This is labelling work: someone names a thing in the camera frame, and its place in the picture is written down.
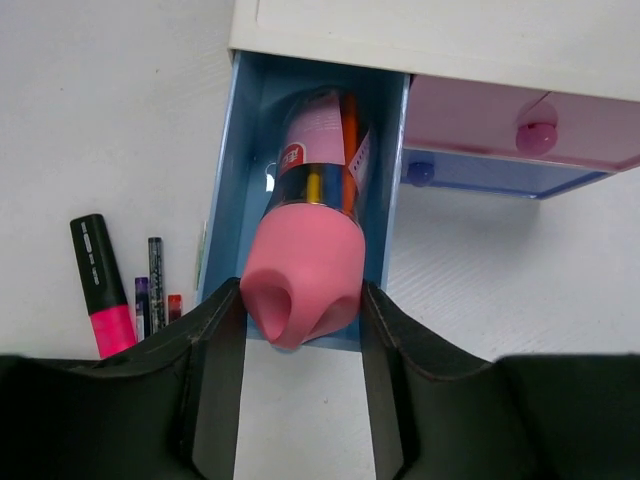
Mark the black pink highlighter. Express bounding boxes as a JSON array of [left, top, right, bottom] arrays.
[[70, 214, 137, 359]]

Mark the dark slim pen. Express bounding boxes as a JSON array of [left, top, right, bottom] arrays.
[[148, 237, 166, 334]]

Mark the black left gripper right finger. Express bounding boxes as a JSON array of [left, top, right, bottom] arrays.
[[360, 281, 496, 480]]

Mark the light blue drawer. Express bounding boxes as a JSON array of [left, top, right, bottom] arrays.
[[198, 52, 410, 350]]

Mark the pink pencil tube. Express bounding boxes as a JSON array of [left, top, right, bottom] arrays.
[[240, 87, 375, 350]]

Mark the white drawer cabinet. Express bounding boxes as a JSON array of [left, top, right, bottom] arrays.
[[229, 0, 639, 101]]

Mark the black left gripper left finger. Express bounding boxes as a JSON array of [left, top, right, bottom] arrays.
[[94, 277, 249, 480]]

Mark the dark blue drawer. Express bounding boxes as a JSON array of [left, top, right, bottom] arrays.
[[401, 149, 609, 200]]

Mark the green clear pen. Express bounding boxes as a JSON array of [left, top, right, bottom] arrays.
[[194, 220, 208, 296]]

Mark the purple cap marker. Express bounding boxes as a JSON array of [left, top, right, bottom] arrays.
[[135, 277, 151, 342]]

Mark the pink drawer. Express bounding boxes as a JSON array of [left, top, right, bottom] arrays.
[[405, 76, 639, 172]]

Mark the red cap marker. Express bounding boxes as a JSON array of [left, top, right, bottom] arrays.
[[167, 294, 183, 323]]

